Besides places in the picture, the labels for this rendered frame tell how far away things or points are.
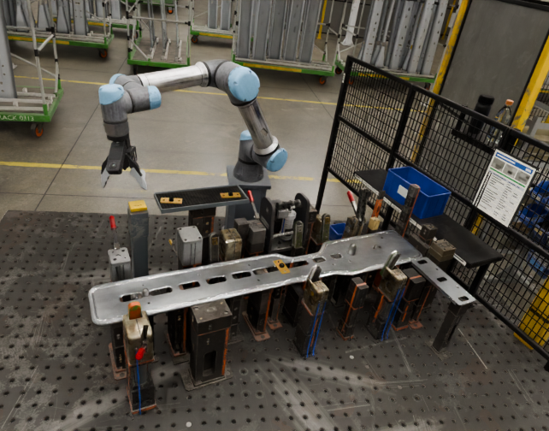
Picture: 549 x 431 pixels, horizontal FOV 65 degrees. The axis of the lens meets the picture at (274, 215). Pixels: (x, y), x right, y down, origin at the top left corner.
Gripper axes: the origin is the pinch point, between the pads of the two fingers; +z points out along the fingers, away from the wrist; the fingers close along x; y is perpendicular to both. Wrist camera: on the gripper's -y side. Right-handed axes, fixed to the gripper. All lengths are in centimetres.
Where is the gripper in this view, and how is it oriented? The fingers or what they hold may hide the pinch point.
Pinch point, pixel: (124, 190)
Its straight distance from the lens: 159.5
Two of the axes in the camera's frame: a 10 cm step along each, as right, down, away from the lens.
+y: 0.4, -5.2, 8.5
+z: -0.4, 8.5, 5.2
